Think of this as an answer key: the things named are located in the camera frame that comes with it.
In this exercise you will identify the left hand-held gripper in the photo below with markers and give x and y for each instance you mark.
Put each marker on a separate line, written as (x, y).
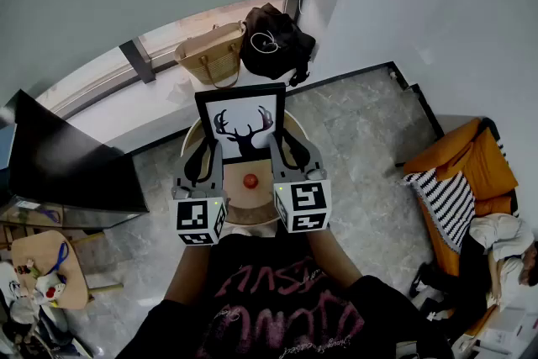
(191, 216)

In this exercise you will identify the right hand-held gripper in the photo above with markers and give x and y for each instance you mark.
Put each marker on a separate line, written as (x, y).
(309, 197)

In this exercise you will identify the framed deer antler picture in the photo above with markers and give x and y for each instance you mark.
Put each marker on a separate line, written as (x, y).
(239, 113)

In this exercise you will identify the person's right forearm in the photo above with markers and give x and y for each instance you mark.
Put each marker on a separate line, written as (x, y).
(330, 256)

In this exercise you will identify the person's left forearm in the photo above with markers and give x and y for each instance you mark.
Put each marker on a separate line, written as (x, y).
(189, 269)

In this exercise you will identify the round glass wooden table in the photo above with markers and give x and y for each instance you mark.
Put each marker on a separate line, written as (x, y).
(235, 192)

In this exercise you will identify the red apple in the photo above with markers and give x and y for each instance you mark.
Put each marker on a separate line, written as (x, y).
(250, 181)

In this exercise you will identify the person's beige shoe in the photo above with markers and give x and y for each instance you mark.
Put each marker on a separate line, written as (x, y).
(237, 231)

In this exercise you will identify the crumpled white tissue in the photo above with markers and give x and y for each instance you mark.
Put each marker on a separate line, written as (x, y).
(180, 93)

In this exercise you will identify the black fabric bag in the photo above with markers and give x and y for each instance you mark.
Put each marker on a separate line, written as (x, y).
(286, 50)

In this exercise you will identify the woven straw handbag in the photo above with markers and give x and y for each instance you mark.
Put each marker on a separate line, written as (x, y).
(212, 54)

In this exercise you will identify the black cabinet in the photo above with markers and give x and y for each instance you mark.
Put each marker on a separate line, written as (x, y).
(71, 164)

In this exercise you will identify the person's black printed shirt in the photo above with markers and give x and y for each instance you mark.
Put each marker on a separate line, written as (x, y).
(273, 307)

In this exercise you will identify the black white striped blanket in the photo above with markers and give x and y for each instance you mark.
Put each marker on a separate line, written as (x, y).
(449, 202)

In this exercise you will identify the small wooden side table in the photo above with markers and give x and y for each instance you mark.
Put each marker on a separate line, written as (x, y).
(38, 252)

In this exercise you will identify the orange sofa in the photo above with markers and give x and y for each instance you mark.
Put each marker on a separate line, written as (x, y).
(483, 164)

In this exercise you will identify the white plush toy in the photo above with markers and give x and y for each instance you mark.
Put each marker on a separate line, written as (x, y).
(48, 290)

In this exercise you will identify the small colourful toy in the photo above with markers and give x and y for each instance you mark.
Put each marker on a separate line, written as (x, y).
(25, 269)

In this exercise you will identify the white papers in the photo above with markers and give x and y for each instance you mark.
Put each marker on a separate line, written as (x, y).
(508, 328)

